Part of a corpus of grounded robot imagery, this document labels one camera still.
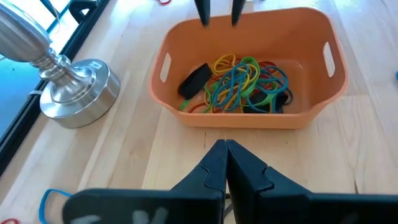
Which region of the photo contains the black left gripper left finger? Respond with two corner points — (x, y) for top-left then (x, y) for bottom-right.
(62, 139), (228, 224)

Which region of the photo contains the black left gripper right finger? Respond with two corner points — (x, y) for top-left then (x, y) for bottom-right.
(227, 139), (398, 224)

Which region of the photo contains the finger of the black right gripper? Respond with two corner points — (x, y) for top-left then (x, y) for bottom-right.
(194, 0), (211, 27)
(231, 0), (247, 27)

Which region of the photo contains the yellow rubber band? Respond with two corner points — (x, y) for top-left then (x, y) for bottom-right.
(210, 53), (237, 77)
(203, 77), (249, 113)

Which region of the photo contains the green rubber band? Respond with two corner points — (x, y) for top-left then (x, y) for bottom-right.
(239, 56), (261, 98)
(178, 90), (215, 113)

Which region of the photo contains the wide black rubber band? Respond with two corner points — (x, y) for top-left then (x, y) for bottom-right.
(177, 62), (213, 100)
(244, 92), (290, 114)

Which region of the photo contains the orange plastic bin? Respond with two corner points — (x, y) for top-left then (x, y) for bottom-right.
(148, 6), (348, 130)

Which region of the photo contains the silver table lamp white shade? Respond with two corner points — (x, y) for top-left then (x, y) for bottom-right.
(0, 0), (121, 129)

